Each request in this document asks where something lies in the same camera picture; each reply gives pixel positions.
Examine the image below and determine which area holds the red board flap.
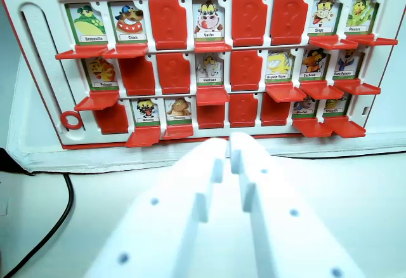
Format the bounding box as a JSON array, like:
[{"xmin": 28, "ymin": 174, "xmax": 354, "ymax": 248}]
[{"xmin": 156, "ymin": 52, "xmax": 192, "ymax": 96}]

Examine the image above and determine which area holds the white base panel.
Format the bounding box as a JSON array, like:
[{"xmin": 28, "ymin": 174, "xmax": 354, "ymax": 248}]
[{"xmin": 6, "ymin": 52, "xmax": 406, "ymax": 175}]

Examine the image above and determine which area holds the red and white game board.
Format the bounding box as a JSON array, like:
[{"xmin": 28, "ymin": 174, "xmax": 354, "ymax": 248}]
[{"xmin": 0, "ymin": 0, "xmax": 406, "ymax": 150}]

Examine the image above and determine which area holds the black cable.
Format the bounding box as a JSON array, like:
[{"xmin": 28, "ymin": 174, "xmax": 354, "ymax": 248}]
[{"xmin": 0, "ymin": 172, "xmax": 76, "ymax": 278}]

